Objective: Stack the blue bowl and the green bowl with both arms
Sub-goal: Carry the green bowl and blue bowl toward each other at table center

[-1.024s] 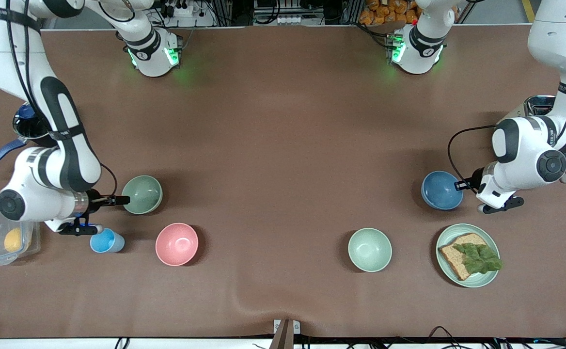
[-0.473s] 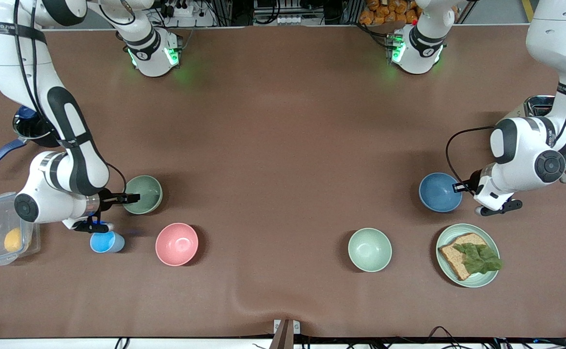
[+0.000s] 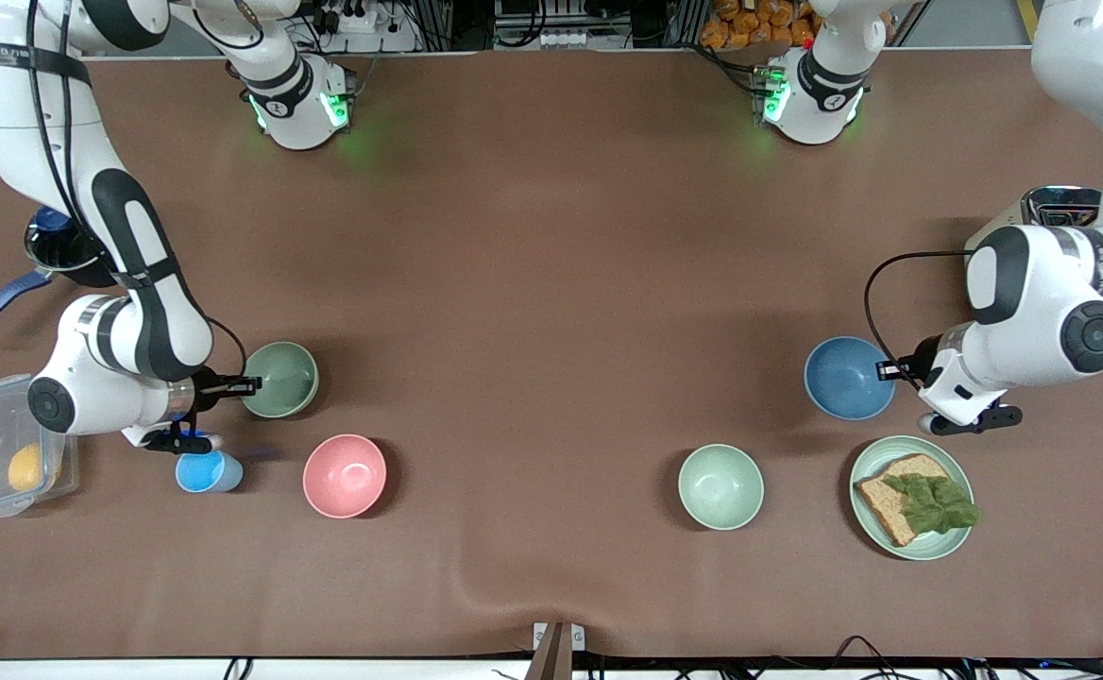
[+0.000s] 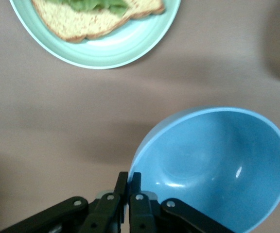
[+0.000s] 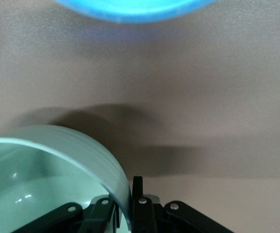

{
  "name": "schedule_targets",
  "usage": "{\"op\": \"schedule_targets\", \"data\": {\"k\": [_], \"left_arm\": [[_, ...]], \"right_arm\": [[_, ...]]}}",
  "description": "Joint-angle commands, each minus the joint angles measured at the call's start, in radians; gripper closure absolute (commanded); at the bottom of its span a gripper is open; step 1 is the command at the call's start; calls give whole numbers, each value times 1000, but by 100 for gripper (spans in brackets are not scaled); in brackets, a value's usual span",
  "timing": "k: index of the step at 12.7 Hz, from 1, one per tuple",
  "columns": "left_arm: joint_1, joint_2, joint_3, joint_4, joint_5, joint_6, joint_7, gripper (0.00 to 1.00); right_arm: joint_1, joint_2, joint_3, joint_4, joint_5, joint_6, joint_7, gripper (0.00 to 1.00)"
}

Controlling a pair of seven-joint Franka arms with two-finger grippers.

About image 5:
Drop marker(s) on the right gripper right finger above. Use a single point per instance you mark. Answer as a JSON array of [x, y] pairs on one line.
[[145, 216]]

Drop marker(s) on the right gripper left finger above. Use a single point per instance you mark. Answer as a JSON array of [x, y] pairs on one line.
[[91, 218]]

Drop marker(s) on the light green bowl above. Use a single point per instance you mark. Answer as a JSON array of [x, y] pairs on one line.
[[45, 170]]

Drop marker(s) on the brown table cloth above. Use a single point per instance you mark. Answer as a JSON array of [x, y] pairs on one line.
[[179, 85]]

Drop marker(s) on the light blue cup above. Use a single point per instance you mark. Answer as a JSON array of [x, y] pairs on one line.
[[135, 9]]

